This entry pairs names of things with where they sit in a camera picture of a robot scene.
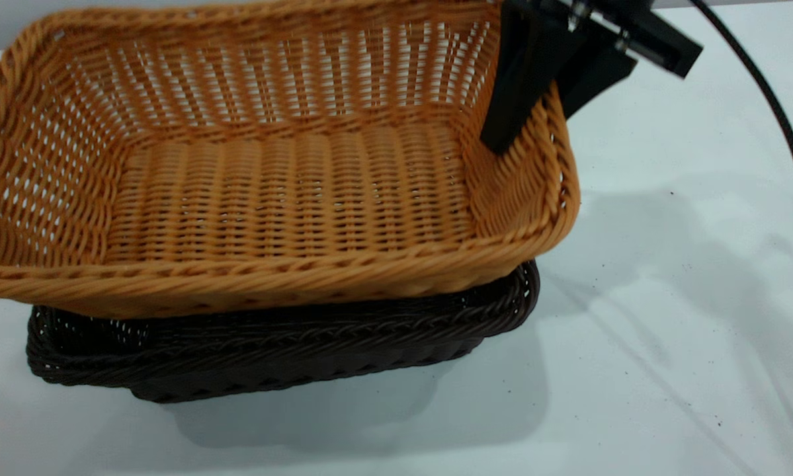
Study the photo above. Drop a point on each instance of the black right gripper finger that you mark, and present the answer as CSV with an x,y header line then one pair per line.
x,y
594,73
522,79

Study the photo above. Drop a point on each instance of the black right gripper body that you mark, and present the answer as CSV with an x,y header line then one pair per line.
x,y
654,33

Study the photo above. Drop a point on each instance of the orange wicker basket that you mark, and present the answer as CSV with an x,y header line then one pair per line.
x,y
270,192

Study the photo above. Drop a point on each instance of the dark brown wicker basket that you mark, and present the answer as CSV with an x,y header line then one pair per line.
x,y
303,350

